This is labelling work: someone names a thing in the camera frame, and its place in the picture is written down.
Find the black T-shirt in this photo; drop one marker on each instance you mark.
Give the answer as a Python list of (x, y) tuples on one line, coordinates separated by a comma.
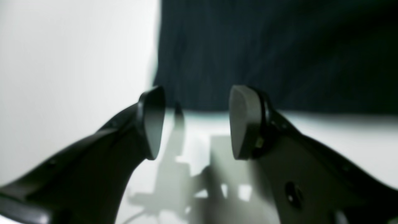
[(321, 56)]

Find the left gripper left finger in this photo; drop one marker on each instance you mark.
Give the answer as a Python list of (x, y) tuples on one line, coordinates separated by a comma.
[(85, 182)]

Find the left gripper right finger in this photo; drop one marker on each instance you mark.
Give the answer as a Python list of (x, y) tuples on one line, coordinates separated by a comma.
[(305, 181)]

